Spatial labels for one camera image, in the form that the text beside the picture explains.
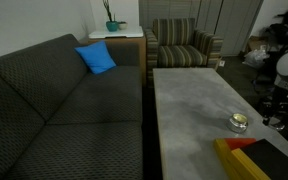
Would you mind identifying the white plastic bag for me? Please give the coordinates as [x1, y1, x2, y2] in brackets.
[243, 49, 270, 69]

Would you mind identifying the orange book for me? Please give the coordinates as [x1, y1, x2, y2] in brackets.
[225, 138, 256, 150]

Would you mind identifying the black book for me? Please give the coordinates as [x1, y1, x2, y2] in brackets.
[241, 139, 288, 180]

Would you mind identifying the teal plant pot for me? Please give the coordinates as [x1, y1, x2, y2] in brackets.
[106, 21, 118, 32]

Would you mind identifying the striped armchair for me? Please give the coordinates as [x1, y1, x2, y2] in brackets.
[144, 18, 223, 87]

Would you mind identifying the dark grey patterned sofa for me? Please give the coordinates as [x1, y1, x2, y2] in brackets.
[0, 34, 143, 180]

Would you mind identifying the dark clutter pile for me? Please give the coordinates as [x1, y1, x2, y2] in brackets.
[257, 11, 288, 81]

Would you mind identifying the small white plant pot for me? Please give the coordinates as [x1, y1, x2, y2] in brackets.
[118, 21, 128, 30]

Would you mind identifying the white tray on side table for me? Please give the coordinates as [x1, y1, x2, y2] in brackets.
[88, 26, 143, 39]

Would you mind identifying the cardboard box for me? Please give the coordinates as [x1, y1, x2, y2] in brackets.
[245, 36, 268, 52]

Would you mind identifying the grey coffee table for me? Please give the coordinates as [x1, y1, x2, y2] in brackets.
[153, 68, 288, 180]

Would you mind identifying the yellow book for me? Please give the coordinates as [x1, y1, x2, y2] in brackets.
[213, 138, 270, 180]

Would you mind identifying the wooden side table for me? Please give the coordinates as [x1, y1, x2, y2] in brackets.
[80, 40, 142, 88]

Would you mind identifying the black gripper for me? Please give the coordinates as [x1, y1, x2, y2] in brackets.
[262, 87, 288, 131]

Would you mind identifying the blue cushion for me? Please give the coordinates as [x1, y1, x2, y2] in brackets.
[76, 41, 116, 74]

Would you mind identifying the metal candle container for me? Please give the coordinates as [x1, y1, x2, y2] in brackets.
[227, 113, 248, 133]

